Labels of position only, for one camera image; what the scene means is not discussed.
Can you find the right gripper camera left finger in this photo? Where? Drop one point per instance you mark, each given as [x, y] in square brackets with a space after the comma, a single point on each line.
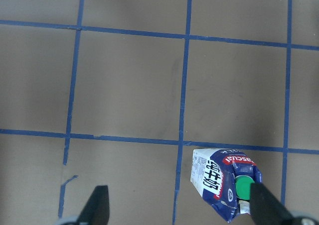
[97, 209]

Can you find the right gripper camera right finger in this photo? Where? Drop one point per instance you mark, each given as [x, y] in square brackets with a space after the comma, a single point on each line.
[265, 209]

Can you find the blue white milk carton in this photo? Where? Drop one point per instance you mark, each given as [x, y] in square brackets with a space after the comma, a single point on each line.
[223, 178]

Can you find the brown paper table cover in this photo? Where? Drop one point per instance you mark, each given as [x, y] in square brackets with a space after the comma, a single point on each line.
[120, 92]

